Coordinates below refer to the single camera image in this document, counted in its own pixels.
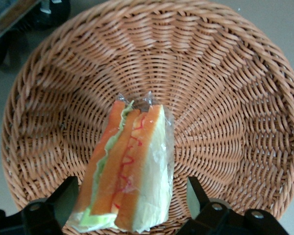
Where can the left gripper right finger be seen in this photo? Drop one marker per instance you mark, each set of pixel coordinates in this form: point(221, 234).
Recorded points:
point(201, 203)

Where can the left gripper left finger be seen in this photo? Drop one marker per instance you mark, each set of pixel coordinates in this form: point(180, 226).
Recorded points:
point(63, 195)

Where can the triangle sandwich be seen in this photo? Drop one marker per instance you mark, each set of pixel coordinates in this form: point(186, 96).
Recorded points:
point(137, 171)

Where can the round brown wicker basket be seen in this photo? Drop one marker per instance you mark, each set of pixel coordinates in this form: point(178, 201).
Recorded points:
point(210, 98)

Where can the black sealing machine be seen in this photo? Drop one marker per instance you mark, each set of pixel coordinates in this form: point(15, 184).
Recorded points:
point(5, 24)

